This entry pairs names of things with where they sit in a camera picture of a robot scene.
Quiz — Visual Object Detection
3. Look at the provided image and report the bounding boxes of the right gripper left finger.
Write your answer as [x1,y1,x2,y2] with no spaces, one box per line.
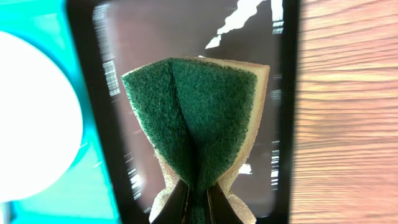
[151,180,190,224]

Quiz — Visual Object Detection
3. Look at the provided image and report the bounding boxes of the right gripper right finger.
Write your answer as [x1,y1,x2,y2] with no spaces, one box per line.
[206,184,243,224]

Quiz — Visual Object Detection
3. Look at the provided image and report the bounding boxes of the green and yellow sponge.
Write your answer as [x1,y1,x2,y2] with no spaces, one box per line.
[121,57,270,223]

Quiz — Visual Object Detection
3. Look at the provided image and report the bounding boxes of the light blue plate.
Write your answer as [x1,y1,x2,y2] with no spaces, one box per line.
[1,32,83,202]

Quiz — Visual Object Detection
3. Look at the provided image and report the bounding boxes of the teal plastic tray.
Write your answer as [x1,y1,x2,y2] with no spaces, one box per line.
[1,1,119,223]

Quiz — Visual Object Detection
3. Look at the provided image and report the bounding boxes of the black water tray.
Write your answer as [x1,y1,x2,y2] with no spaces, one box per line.
[67,0,300,223]

